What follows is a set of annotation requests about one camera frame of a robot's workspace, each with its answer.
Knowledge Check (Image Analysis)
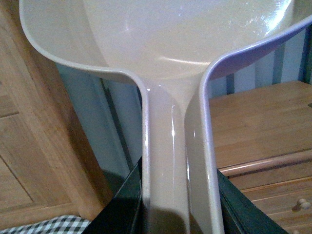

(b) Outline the black white checkered bedsheet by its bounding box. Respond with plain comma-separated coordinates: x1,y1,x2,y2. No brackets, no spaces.
0,215,91,234

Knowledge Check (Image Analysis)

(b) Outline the beige plastic dustpan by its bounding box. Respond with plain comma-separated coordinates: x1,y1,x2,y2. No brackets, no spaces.
19,0,312,234

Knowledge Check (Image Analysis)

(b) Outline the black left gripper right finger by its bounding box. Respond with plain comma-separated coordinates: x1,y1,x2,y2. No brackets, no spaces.
217,171,287,234

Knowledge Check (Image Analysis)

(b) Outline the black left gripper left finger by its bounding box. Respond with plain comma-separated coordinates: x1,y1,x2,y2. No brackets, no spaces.
84,160,142,234

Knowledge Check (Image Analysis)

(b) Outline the wooden nightstand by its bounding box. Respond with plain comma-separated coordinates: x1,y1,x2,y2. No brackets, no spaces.
210,81,312,234

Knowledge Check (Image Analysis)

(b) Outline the wooden drawer knob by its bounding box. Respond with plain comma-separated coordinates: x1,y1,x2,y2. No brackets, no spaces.
292,198,312,212

